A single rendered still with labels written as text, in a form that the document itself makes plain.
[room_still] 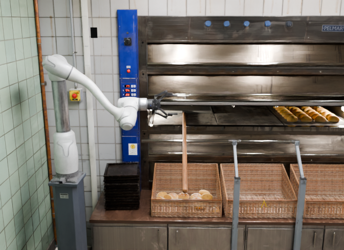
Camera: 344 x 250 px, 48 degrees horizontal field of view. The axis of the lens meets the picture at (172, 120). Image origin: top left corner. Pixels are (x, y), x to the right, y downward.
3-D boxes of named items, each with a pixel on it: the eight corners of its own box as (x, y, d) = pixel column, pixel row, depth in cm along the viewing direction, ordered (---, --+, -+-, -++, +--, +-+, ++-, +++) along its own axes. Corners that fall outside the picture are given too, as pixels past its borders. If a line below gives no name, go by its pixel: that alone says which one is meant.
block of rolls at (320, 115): (272, 107, 408) (272, 102, 406) (318, 107, 407) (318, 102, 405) (287, 122, 349) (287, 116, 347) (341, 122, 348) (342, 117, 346)
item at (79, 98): (71, 99, 333) (70, 87, 331) (83, 99, 333) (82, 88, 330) (69, 101, 326) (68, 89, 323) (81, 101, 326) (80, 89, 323)
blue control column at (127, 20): (144, 170, 552) (141, 13, 497) (155, 170, 551) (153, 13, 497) (125, 248, 365) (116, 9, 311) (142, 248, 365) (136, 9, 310)
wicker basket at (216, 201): (154, 190, 351) (154, 162, 344) (217, 191, 350) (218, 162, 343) (150, 217, 304) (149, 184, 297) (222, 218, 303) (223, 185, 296)
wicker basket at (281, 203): (218, 191, 349) (219, 162, 342) (281, 191, 349) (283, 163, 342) (224, 219, 302) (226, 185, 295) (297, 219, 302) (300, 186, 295)
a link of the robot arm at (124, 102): (140, 105, 284) (138, 117, 275) (119, 105, 285) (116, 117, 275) (139, 94, 277) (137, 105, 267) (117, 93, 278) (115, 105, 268)
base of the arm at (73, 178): (47, 185, 262) (47, 177, 260) (59, 172, 283) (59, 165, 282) (74, 185, 260) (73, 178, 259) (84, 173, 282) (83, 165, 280)
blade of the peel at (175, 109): (212, 113, 382) (212, 110, 381) (155, 113, 383) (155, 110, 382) (209, 105, 417) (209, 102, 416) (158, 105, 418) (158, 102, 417)
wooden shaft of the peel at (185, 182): (188, 194, 209) (188, 188, 208) (182, 193, 209) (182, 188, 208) (185, 115, 374) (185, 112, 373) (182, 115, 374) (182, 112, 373)
